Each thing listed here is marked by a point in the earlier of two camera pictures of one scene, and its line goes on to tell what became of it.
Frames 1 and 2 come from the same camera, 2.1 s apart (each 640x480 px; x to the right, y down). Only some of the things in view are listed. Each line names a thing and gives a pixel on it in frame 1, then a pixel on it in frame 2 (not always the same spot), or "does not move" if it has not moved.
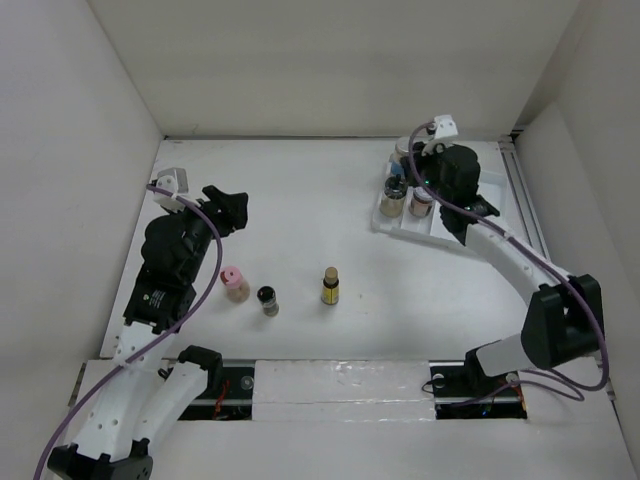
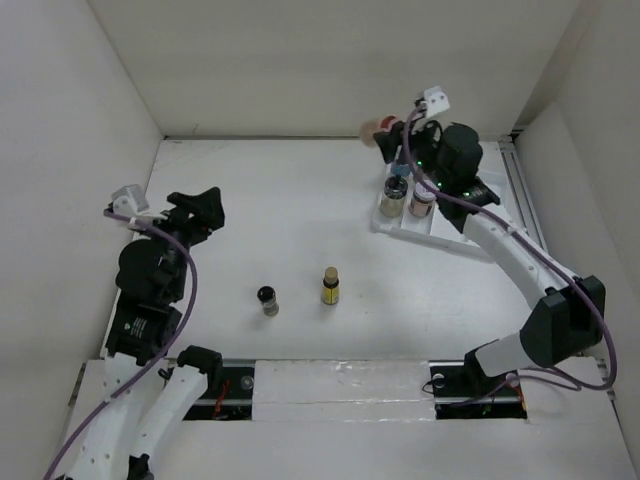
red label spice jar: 420,203 does not move
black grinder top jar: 392,202 does not move
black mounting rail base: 449,386 does not move
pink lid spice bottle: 237,288 -> 371,127
